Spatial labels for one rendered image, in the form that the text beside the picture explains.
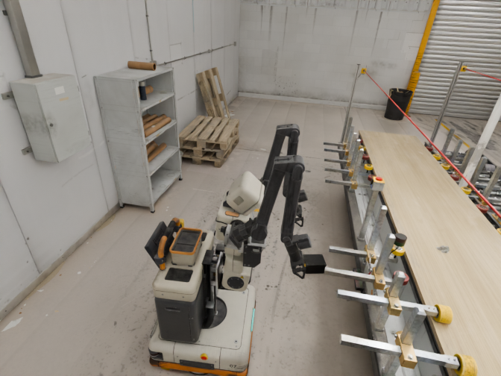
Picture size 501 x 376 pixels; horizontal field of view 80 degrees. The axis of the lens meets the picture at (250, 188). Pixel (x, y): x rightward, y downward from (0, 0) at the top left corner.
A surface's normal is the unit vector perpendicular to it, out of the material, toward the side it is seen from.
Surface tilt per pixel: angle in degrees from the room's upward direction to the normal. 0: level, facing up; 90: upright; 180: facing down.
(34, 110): 90
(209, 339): 0
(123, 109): 90
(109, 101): 90
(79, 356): 0
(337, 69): 90
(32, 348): 0
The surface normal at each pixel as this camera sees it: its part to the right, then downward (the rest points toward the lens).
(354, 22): -0.19, 0.48
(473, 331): 0.05, -0.87
